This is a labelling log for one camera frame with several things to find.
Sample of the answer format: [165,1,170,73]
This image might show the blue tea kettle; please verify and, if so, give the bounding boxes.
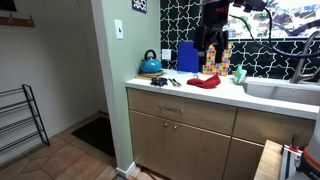
[139,49,162,74]

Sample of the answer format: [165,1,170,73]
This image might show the black small object on counter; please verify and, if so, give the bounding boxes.
[151,78,167,87]

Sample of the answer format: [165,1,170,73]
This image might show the blue cutting board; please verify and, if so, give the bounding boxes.
[177,41,199,73]

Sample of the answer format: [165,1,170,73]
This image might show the stainless steel sink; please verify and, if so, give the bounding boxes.
[243,78,320,106]

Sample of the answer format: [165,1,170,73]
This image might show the wooden right drawer front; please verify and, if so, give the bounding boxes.
[233,108,315,146]

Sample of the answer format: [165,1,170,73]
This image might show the red cloth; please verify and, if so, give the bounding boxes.
[187,75,221,89]

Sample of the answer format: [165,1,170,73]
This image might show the metal utensil on counter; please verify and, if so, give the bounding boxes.
[168,78,182,87]

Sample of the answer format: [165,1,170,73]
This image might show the dark floor mat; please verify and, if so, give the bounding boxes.
[72,117,115,157]

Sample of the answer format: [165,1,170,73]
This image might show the wooden coat hook rail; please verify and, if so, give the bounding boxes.
[0,14,35,28]

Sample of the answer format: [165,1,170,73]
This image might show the wooden drawer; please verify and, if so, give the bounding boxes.
[127,88,237,135]
[233,108,315,146]

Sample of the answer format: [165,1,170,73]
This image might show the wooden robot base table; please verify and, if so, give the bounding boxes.
[254,140,282,180]

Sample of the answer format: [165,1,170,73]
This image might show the white light switch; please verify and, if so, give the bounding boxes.
[114,19,124,40]

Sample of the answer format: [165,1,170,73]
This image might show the dark framed wall picture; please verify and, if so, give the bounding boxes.
[0,0,17,12]

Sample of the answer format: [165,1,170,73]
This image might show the metal kitchen faucet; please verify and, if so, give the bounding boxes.
[289,30,320,84]

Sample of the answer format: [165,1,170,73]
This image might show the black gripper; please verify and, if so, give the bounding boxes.
[194,2,229,64]

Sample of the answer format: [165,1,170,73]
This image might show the wooden right cabinet door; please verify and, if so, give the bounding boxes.
[223,138,264,180]

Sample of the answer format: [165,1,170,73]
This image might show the black metal shoe rack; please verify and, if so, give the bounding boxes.
[0,84,50,152]

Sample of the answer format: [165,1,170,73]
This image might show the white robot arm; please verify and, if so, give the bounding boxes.
[194,0,320,180]

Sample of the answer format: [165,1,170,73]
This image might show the wooden cabinet double doors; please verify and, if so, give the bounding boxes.
[130,111,230,180]

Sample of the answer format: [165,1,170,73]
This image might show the patterned wall picture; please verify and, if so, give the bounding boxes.
[132,0,147,13]

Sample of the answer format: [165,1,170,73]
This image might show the white wall outlet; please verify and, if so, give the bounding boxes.
[161,49,171,60]

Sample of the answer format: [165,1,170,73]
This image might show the green dish brush holder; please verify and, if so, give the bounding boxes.
[233,65,247,85]

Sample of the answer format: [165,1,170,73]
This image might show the wooden trivet board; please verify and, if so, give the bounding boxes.
[136,72,167,80]

